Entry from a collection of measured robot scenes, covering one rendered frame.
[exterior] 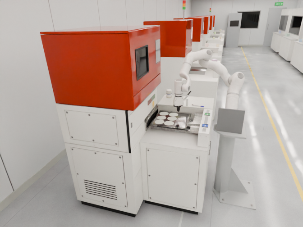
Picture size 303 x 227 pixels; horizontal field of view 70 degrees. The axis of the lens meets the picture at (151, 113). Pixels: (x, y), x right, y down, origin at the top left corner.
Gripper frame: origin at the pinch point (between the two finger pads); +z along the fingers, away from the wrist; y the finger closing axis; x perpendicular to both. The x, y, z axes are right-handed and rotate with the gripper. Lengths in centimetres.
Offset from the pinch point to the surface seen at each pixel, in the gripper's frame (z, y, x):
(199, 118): 12.0, 22.1, -4.5
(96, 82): -44, -78, -26
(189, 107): 4.7, 17.3, 10.4
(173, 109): 8.0, 2.0, 19.6
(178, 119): 10.0, -0.3, -2.6
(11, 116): 5, -176, 52
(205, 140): 11, 7, -48
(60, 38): -77, -100, -12
